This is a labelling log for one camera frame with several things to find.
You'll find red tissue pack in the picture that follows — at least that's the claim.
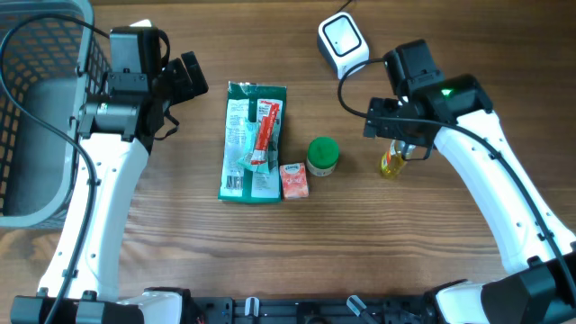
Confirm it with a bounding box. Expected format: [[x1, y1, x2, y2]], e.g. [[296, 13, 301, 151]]
[[280, 163, 310, 200]]

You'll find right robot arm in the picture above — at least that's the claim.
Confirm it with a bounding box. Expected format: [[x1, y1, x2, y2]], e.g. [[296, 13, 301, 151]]
[[364, 40, 575, 323]]

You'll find white barcode scanner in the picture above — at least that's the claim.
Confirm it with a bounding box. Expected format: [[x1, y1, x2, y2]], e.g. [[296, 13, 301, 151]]
[[317, 12, 369, 79]]

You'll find yellow oil bottle grey cap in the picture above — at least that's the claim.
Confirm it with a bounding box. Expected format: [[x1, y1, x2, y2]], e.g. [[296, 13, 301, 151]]
[[380, 139, 416, 179]]

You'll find red toothpaste tube box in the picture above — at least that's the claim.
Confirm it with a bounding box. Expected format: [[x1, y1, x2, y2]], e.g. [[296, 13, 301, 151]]
[[250, 100, 280, 166]]

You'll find green lid jar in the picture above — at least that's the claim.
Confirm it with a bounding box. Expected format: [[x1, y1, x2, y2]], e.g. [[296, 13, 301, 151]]
[[306, 137, 339, 176]]

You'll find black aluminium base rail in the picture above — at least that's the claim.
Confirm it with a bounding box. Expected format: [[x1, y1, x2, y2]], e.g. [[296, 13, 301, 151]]
[[109, 294, 509, 324]]

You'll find grey plastic shopping basket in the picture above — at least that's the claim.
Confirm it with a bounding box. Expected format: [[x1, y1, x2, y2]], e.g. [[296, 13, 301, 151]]
[[1, 0, 110, 229]]

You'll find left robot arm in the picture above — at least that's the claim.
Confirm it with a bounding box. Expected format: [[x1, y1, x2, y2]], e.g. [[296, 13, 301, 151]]
[[10, 26, 208, 323]]

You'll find green glove package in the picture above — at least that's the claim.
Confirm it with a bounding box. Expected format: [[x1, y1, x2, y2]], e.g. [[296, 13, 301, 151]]
[[218, 82, 287, 203]]

